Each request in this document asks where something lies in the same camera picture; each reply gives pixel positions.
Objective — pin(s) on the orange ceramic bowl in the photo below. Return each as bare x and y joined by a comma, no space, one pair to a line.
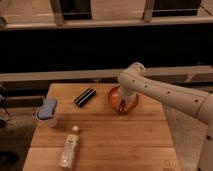
116,95

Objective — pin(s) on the white plastic bottle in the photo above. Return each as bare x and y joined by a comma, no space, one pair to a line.
70,147

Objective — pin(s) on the grey metal rail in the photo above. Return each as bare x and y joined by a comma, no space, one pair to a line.
108,73

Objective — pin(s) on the black striped rectangular block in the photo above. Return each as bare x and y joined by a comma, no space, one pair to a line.
83,98

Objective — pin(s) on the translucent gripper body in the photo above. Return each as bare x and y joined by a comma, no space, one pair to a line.
127,109

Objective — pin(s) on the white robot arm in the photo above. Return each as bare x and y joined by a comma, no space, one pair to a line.
195,103

